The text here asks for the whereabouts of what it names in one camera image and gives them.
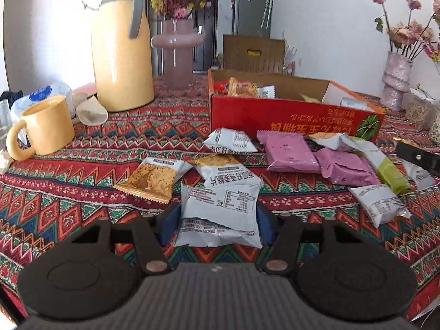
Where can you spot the grey refrigerator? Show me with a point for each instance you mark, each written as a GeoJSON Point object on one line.
{"type": "Point", "coordinates": [251, 13]}

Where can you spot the dried rose bouquet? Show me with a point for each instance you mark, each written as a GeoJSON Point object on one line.
{"type": "Point", "coordinates": [407, 32]}

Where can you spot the dark entrance door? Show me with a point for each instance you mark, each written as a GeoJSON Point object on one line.
{"type": "Point", "coordinates": [206, 41]}

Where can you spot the yellow thermos jug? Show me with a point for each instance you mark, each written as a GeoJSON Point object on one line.
{"type": "Point", "coordinates": [120, 58]}

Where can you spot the green snack packet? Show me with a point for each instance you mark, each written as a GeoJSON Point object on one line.
{"type": "Point", "coordinates": [392, 175]}

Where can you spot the white packet orange top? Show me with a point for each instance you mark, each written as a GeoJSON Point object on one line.
{"type": "Point", "coordinates": [220, 170]}

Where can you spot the salmon pink board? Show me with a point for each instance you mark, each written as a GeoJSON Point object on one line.
{"type": "Point", "coordinates": [84, 89]}

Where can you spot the wooden chair back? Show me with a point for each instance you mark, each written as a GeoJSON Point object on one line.
{"type": "Point", "coordinates": [254, 63]}

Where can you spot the blue white tissue pack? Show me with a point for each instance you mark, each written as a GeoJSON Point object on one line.
{"type": "Point", "coordinates": [41, 92]}

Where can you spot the beige snack packet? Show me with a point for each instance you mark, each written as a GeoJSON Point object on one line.
{"type": "Point", "coordinates": [309, 98]}

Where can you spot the black bag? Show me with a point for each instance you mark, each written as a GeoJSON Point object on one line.
{"type": "Point", "coordinates": [12, 97]}

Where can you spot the white snack packet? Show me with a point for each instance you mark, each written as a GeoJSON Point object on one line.
{"type": "Point", "coordinates": [417, 178]}
{"type": "Point", "coordinates": [330, 141]}
{"type": "Point", "coordinates": [350, 102]}
{"type": "Point", "coordinates": [230, 141]}
{"type": "Point", "coordinates": [378, 204]}
{"type": "Point", "coordinates": [267, 92]}
{"type": "Point", "coordinates": [220, 213]}

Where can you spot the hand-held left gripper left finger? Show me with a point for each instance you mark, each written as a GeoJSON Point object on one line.
{"type": "Point", "coordinates": [170, 225]}

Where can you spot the patterned red tablecloth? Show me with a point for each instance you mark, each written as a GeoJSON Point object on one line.
{"type": "Point", "coordinates": [86, 178]}

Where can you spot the yellow ceramic mug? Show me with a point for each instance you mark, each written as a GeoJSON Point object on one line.
{"type": "Point", "coordinates": [48, 127]}

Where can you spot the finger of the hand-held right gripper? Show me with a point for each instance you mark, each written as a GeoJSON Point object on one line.
{"type": "Point", "coordinates": [419, 160]}

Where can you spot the smooth pink glass vase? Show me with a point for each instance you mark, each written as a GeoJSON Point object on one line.
{"type": "Point", "coordinates": [177, 62]}

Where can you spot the beige paper cup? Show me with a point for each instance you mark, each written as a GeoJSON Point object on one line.
{"type": "Point", "coordinates": [91, 111]}

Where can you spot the clear drinking glass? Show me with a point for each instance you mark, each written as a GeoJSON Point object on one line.
{"type": "Point", "coordinates": [5, 123]}

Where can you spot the brown cracker snack packet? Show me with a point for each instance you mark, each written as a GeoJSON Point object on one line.
{"type": "Point", "coordinates": [154, 178]}

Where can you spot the white umbrella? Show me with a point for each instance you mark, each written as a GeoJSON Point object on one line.
{"type": "Point", "coordinates": [266, 7]}

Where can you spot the pink snack packet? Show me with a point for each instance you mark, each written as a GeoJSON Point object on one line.
{"type": "Point", "coordinates": [347, 168]}
{"type": "Point", "coordinates": [288, 151]}

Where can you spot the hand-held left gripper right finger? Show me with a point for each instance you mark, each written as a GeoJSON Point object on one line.
{"type": "Point", "coordinates": [266, 228]}

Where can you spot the red cardboard box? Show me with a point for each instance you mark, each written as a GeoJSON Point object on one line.
{"type": "Point", "coordinates": [275, 120]}

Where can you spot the textured pink vase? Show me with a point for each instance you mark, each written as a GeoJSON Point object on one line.
{"type": "Point", "coordinates": [395, 82]}

